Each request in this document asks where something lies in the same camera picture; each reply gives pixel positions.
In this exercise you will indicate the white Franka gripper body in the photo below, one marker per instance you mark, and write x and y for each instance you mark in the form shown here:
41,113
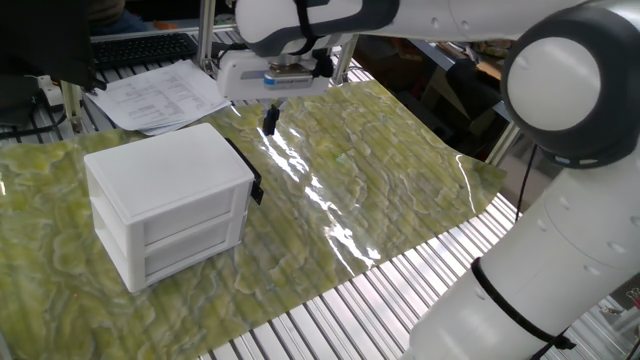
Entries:
240,75

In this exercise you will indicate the white plastic drawer cabinet frame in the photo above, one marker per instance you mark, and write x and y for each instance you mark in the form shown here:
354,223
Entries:
165,170

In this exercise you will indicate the small orange tool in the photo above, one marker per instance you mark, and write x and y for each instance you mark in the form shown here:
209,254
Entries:
165,25

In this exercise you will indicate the seated person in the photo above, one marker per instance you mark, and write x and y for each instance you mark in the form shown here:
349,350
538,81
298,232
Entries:
117,22

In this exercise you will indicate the aluminium frame post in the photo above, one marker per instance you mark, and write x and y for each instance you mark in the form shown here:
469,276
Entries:
344,62
206,35
502,145
71,105

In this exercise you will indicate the green marble pattern mat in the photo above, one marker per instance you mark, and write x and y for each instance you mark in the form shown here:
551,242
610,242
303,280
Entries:
325,225

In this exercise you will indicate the white power strip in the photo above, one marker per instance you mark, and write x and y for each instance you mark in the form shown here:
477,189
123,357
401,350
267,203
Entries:
50,92

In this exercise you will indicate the white plain drawer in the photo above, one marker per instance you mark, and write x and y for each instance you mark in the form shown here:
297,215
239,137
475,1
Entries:
190,250

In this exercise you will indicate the black computer keyboard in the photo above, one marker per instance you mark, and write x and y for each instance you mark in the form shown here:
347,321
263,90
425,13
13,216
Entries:
145,50

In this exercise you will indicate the printed paper stack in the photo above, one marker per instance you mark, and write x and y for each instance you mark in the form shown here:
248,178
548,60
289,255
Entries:
160,95

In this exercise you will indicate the silver camera with blue cap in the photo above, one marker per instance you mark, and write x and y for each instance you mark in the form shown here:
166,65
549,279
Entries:
290,81

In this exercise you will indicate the metal binder clip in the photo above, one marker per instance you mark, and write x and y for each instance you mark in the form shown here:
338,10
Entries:
634,296

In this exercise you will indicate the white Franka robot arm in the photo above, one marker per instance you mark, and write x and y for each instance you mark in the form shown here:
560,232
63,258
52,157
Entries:
550,250

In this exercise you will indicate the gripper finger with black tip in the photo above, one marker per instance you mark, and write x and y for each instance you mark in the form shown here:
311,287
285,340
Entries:
269,122
275,117

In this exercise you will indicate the black monitor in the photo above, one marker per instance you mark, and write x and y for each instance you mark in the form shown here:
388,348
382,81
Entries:
40,40

